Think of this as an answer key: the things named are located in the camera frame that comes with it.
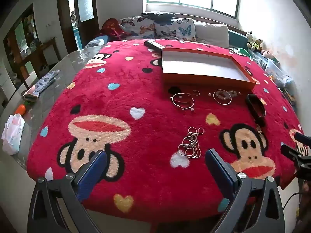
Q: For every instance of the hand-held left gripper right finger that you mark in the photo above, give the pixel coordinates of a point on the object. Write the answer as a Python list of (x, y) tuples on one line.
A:
[(220, 172)]

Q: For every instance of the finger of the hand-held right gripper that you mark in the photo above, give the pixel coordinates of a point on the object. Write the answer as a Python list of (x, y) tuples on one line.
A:
[(292, 151), (302, 138)]

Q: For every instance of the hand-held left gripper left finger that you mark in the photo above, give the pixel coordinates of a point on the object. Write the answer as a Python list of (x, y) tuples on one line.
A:
[(93, 172)]

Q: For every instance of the gold earrings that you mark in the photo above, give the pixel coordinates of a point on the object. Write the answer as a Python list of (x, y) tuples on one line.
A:
[(259, 129)]

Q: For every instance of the black wristband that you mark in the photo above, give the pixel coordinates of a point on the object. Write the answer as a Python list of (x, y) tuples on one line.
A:
[(250, 100)]

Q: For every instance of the silver bangle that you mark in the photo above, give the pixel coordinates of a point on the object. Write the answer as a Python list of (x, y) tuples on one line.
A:
[(220, 102), (173, 100)]

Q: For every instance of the orange cardboard box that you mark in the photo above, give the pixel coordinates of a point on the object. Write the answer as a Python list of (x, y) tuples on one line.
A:
[(201, 65)]

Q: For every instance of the person's right forearm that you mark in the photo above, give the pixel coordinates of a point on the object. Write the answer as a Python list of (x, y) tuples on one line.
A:
[(305, 206)]

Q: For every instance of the red monkey print blanket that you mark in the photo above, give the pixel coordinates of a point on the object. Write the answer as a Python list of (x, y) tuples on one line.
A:
[(145, 126)]

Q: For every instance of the clear bag of toys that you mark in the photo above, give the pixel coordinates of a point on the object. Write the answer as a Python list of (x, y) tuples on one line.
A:
[(277, 71)]

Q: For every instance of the white plastic bag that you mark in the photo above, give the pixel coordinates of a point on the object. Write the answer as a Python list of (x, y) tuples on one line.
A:
[(13, 133)]

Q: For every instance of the blue patterned cloth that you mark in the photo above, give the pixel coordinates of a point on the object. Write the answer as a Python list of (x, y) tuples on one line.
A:
[(45, 81)]

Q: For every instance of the brown plush bear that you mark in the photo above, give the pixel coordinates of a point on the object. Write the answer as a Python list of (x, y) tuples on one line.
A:
[(255, 45)]

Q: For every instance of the green bowl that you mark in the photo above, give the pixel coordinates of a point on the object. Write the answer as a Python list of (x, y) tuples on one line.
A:
[(243, 52)]

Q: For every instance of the black and white plush toy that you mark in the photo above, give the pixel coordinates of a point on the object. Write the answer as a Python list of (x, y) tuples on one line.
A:
[(249, 36)]

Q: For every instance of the white cushion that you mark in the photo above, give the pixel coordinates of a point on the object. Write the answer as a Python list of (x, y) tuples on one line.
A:
[(211, 35)]

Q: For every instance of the black remote control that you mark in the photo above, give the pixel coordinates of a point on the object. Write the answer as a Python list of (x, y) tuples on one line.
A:
[(153, 45)]

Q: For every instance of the dark wooden door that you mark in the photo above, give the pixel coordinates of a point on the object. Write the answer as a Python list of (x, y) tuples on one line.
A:
[(90, 29)]

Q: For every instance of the red bag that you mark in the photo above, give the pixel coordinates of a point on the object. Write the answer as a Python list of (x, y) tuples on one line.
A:
[(111, 29)]

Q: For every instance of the dark wooden cabinet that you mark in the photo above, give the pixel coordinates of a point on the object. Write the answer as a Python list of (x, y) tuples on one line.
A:
[(17, 48)]

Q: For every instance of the butterfly print cushion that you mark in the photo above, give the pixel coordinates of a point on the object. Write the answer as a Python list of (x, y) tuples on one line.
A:
[(138, 28), (175, 29)]

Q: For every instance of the dark cloth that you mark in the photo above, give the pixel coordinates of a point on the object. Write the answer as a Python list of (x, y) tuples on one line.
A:
[(159, 15)]

